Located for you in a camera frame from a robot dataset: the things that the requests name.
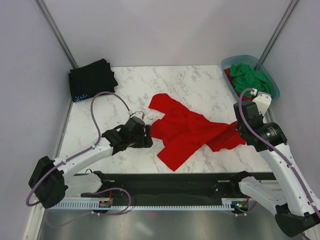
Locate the folded black t shirt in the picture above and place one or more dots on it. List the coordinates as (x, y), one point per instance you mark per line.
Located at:
(87, 81)

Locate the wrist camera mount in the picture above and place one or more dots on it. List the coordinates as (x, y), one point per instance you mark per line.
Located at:
(139, 114)
(262, 100)

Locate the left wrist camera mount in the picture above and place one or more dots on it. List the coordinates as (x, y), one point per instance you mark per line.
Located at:
(139, 114)

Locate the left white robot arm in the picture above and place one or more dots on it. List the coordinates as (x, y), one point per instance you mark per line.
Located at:
(53, 180)

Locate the left aluminium frame post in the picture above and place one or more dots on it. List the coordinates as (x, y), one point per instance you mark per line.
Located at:
(56, 32)

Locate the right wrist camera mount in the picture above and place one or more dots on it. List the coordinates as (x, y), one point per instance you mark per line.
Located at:
(262, 100)

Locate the aluminium frame post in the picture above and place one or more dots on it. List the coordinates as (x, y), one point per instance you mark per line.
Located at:
(56, 32)
(279, 29)

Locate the right aluminium frame post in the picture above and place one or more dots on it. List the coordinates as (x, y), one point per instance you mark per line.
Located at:
(279, 29)

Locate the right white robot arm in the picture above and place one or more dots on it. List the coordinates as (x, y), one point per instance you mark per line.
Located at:
(297, 208)

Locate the red t shirt in basin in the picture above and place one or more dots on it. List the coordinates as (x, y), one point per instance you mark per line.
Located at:
(230, 78)

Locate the white slotted cable duct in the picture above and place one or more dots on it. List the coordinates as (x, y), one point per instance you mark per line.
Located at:
(100, 205)

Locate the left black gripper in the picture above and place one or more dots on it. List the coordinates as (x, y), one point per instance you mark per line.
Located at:
(146, 141)

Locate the green t shirt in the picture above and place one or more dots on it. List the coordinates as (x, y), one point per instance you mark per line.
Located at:
(244, 76)

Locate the red t shirt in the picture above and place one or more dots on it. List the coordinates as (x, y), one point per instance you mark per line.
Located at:
(183, 132)
(230, 78)

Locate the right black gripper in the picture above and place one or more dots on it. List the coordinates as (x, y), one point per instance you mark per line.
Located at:
(238, 125)

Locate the blue plastic basin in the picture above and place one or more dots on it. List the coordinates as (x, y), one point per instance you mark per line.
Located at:
(255, 64)

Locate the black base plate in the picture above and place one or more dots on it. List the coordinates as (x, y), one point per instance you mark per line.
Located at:
(174, 189)

